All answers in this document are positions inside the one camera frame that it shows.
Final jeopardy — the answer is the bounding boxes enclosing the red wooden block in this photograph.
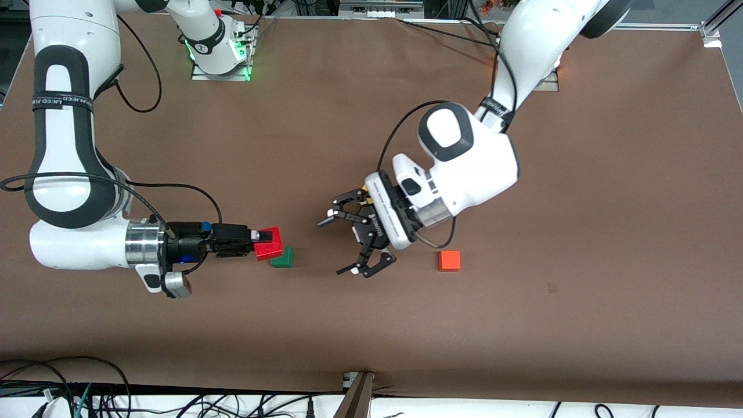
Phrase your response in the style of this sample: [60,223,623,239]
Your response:
[254,226,284,261]

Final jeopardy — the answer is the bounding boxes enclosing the grey support beam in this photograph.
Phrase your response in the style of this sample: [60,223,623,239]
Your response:
[334,372,376,418]

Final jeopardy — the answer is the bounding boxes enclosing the brown paper table cover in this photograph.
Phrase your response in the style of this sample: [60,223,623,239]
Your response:
[0,12,743,407]

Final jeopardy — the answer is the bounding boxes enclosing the grey power strip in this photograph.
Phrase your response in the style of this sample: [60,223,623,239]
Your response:
[338,0,425,20]

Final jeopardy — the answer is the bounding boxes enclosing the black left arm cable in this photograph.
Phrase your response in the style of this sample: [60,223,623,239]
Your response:
[377,0,517,173]

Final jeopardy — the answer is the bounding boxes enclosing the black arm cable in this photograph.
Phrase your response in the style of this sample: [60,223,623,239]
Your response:
[0,15,224,233]
[377,0,517,173]

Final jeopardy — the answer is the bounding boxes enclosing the black looping cable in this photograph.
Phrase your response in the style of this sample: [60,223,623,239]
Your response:
[0,355,133,418]

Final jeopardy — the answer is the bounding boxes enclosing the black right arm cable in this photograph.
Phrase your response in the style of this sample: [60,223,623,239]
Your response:
[0,15,224,233]

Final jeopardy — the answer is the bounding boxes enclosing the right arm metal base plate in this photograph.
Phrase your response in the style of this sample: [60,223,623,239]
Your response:
[190,23,254,82]

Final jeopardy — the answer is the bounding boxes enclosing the teal cable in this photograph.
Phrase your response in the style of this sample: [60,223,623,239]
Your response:
[73,383,93,418]

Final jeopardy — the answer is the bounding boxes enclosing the black base cable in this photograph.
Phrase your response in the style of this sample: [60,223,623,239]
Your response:
[398,17,500,47]

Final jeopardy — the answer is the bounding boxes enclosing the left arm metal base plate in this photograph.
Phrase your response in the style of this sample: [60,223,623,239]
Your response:
[534,67,560,92]

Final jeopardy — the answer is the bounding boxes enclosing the aluminium table edge rail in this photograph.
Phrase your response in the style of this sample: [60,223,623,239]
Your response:
[624,21,703,31]

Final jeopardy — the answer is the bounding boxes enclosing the aluminium frame profile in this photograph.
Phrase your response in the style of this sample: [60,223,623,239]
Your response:
[699,0,743,48]

